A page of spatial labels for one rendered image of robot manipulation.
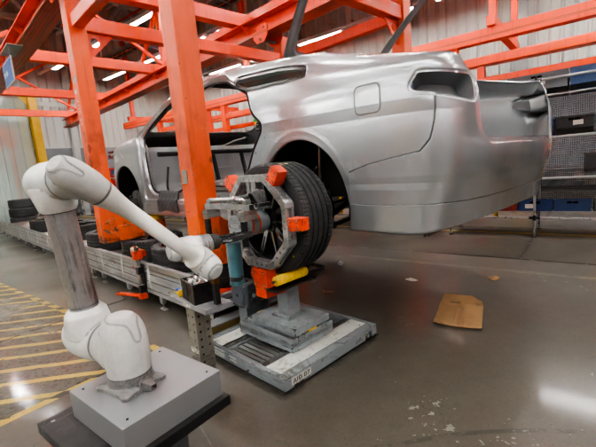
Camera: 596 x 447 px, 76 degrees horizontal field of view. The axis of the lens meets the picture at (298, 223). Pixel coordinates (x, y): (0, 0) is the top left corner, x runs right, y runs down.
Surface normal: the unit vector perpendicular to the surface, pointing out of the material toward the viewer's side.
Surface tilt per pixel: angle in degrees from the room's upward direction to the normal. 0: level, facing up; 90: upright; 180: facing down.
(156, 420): 90
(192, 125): 90
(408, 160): 90
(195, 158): 90
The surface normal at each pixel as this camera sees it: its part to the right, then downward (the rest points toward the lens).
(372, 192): -0.70, 0.17
